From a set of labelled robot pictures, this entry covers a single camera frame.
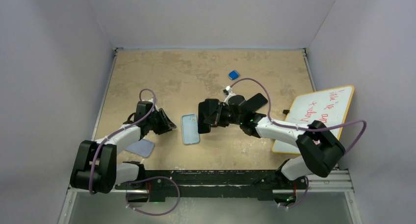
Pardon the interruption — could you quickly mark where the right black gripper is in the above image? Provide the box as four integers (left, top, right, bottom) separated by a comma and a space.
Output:
205, 102, 242, 128

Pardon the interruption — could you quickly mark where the black phone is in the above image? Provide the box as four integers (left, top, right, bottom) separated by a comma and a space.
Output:
244, 93, 268, 112
198, 101, 211, 134

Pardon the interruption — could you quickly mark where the light blue phone case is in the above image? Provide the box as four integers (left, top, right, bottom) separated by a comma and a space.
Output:
181, 114, 200, 145

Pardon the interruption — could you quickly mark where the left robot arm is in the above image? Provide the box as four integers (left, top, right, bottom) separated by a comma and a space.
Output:
70, 101, 177, 194

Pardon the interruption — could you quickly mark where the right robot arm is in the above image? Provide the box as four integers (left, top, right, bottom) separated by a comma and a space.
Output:
198, 93, 346, 188

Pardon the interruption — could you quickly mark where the blue eraser block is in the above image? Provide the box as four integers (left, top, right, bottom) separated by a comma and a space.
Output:
228, 70, 240, 80

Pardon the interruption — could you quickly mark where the yellow-framed whiteboard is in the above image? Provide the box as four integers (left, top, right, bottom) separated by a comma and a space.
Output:
271, 85, 355, 155

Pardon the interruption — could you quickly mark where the black base frame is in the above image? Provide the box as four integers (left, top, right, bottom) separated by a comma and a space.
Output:
115, 169, 307, 202

